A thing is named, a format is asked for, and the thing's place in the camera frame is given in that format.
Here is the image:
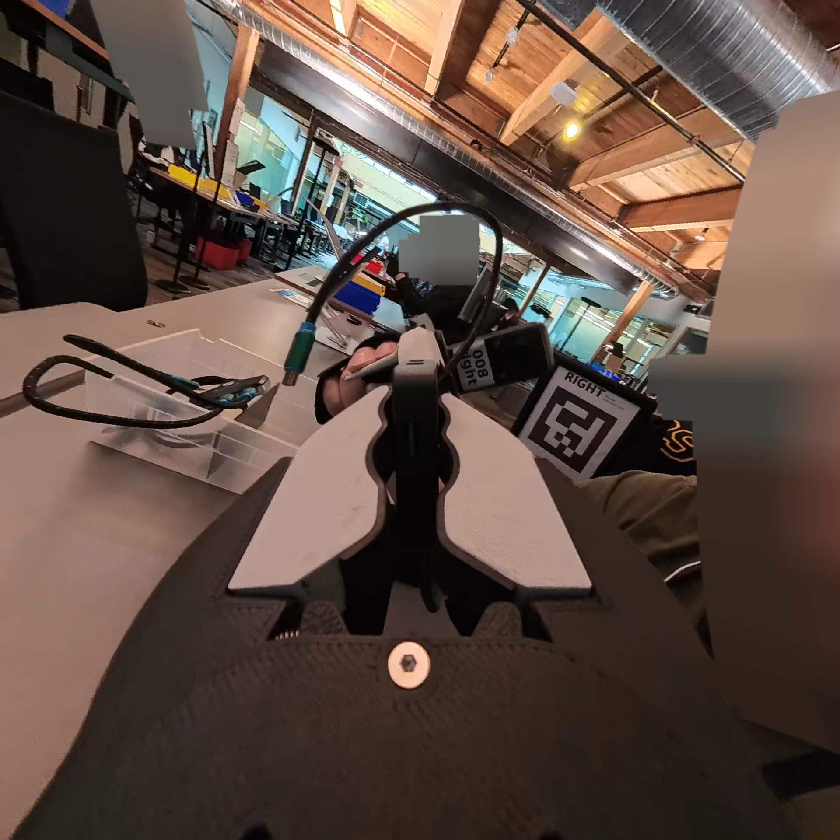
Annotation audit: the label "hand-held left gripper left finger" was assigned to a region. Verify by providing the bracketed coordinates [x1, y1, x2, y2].
[227, 384, 398, 595]

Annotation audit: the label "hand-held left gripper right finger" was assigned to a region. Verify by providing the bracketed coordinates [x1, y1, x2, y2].
[434, 392, 596, 599]

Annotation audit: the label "black square hdmi adapter box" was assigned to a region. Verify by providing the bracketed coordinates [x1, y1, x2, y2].
[390, 361, 455, 572]

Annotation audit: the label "black cable green plug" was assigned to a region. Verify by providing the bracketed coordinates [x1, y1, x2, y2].
[281, 203, 506, 389]

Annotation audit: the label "clear plastic bin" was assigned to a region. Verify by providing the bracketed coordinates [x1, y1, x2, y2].
[85, 328, 316, 496]

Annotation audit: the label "person's right hand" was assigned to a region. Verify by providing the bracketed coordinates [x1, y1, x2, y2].
[325, 340, 400, 417]

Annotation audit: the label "blue storage bin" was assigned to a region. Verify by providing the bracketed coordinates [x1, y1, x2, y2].
[331, 272, 388, 316]

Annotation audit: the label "red storage bin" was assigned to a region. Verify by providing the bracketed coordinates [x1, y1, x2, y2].
[196, 236, 253, 270]

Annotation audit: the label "background work table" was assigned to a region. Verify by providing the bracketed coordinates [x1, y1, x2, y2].
[147, 164, 342, 290]

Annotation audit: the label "black office chair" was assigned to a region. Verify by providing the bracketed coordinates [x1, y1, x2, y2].
[0, 92, 148, 312]

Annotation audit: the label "black braided cable blue plugs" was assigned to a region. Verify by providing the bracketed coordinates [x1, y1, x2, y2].
[23, 335, 271, 431]

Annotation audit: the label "large silver ventilation duct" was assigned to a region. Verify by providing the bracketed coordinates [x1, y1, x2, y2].
[594, 0, 840, 142]

